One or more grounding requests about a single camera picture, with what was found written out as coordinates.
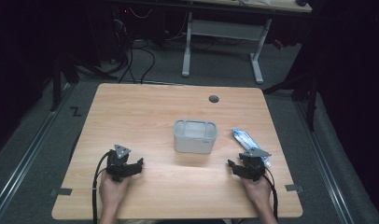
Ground black metal stand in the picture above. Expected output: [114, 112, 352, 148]
[49, 55, 80, 113]
[261, 73, 320, 133]

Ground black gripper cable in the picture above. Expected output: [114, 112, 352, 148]
[261, 167, 279, 221]
[91, 150, 113, 224]

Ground white-legged wooden desk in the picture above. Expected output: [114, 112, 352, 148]
[177, 0, 313, 86]

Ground metal floor rail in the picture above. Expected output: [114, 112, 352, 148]
[293, 100, 356, 224]
[0, 83, 76, 220]

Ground person's right hand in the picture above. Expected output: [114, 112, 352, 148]
[240, 175, 273, 207]

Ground black floor cables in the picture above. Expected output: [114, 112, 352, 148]
[117, 39, 157, 85]

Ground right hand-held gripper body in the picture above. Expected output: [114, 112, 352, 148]
[238, 147, 273, 183]

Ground grey plastic holder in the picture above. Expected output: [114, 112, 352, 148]
[173, 119, 218, 155]

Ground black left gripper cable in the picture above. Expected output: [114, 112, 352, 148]
[91, 150, 113, 224]

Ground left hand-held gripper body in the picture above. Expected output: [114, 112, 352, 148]
[105, 144, 132, 183]

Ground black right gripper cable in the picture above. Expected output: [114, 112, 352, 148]
[261, 167, 279, 221]

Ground blue white toothpaste tube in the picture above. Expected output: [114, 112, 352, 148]
[231, 127, 273, 169]

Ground person's left hand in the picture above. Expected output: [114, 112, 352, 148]
[98, 172, 133, 207]

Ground grey tape strip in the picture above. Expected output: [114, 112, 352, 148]
[49, 187, 74, 197]
[284, 183, 304, 193]

